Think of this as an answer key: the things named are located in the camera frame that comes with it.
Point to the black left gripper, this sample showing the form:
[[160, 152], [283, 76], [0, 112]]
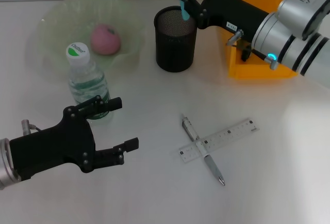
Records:
[[51, 146]]

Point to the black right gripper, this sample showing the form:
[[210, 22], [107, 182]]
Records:
[[227, 9]]

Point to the clear green-label water bottle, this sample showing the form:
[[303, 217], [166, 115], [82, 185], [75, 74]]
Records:
[[87, 84]]

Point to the transparent plastic ruler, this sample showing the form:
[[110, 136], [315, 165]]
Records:
[[190, 153]]

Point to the pink toy peach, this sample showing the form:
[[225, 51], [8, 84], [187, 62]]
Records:
[[104, 40]]

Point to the silver white ballpoint pen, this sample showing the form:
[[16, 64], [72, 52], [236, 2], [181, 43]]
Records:
[[212, 167]]

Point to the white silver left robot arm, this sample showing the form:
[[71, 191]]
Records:
[[6, 162]]

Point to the black mesh pen holder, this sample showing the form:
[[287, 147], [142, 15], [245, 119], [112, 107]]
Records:
[[175, 48]]

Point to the pale green glass fruit plate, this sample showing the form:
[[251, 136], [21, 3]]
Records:
[[64, 17]]

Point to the yellow plastic bin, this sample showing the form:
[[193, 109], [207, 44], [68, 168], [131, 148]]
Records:
[[257, 71]]

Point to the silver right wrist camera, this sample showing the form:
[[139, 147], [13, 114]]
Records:
[[304, 7]]

